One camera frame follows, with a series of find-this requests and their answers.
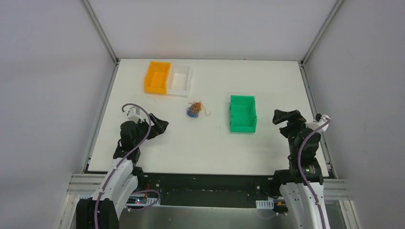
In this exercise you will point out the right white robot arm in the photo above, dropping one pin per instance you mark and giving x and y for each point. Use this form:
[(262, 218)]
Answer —
[(301, 185)]

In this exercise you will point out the green plastic bin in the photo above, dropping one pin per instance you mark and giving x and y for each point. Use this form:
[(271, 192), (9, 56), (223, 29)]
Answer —
[(243, 118)]

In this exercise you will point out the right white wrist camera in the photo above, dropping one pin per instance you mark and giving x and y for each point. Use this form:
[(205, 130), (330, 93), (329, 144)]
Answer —
[(319, 124)]

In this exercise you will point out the aluminium frame rail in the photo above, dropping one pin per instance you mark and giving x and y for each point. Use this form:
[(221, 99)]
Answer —
[(99, 30)]

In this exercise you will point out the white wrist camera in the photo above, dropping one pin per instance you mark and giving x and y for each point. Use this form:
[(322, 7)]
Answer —
[(133, 114), (319, 124)]

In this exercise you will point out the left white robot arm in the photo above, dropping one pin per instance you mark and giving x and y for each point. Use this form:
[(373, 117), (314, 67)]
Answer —
[(103, 209)]

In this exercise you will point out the white translucent plastic bin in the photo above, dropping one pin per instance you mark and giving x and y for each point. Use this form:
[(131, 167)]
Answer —
[(179, 80)]

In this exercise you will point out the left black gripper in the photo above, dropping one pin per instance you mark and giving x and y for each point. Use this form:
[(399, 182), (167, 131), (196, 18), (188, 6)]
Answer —
[(151, 125)]

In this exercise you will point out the orange plastic bin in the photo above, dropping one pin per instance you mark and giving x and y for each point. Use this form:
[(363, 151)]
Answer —
[(155, 81)]

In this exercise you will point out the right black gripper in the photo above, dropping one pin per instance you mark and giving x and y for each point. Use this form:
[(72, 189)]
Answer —
[(290, 121)]

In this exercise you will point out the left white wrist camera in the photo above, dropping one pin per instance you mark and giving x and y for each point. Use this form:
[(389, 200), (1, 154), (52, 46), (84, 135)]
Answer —
[(133, 114)]

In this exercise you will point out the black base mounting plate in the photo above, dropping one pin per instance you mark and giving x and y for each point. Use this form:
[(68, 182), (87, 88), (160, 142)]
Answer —
[(220, 191)]

